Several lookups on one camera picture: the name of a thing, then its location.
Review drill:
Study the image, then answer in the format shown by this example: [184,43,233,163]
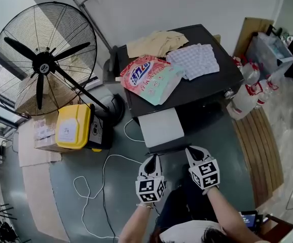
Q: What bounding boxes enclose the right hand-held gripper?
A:
[185,146,221,191]

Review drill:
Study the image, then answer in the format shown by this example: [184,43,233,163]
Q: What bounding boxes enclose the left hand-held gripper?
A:
[135,153,166,204]

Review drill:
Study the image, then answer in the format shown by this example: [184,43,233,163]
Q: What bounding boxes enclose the person's right forearm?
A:
[205,186,262,243]

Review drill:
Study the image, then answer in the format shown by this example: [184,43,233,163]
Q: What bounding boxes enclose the person's left forearm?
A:
[118,203,155,243]

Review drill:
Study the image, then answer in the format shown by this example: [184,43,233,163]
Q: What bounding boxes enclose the pink detergent pouch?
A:
[119,55,186,106]

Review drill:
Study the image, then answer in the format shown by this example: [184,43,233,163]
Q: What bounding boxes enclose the person's legs dark trousers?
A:
[156,165,221,233]

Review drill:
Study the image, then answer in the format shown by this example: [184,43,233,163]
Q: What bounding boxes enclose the wooden slatted platform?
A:
[232,107,284,209]

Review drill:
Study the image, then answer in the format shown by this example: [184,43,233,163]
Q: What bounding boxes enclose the black washing machine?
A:
[116,23,246,157]

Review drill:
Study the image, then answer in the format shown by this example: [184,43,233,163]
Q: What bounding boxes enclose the person's white shirt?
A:
[158,220,229,243]

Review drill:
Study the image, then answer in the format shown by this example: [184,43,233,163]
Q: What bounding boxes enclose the black tablet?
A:
[238,210,259,229]

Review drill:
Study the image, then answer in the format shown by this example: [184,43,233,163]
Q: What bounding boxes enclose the black bin with yellow lid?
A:
[54,103,115,153]

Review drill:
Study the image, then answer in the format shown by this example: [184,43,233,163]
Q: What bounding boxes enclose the white checked cloth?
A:
[166,43,221,82]

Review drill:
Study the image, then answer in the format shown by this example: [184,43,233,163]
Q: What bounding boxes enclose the grey dustpan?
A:
[102,45,120,85]

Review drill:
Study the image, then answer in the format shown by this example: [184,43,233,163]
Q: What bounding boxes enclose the printed cardboard box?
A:
[33,114,61,153]

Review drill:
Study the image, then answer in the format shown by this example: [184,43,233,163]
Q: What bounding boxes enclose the beige cloth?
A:
[126,30,190,59]

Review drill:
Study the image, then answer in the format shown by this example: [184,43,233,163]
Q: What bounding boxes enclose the flattened cardboard sheet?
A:
[17,119,63,169]

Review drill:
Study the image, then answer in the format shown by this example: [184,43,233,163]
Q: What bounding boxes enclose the clear plastic storage box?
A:
[246,31,293,80]

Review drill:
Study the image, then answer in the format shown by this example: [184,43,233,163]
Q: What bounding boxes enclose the tall cardboard sheet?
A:
[233,16,275,58]

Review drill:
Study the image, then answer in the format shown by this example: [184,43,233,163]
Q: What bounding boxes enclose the large plain cardboard box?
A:
[14,59,87,114]

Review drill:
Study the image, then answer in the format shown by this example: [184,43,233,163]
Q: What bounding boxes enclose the white power cable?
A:
[72,117,150,239]

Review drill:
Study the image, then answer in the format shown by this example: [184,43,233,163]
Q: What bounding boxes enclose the black cable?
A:
[102,158,162,243]

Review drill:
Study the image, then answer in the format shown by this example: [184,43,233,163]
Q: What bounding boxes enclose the black pedestal fan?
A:
[0,1,126,127]

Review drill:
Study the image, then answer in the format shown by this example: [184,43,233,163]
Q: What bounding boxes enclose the long-handled mop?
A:
[64,0,112,51]

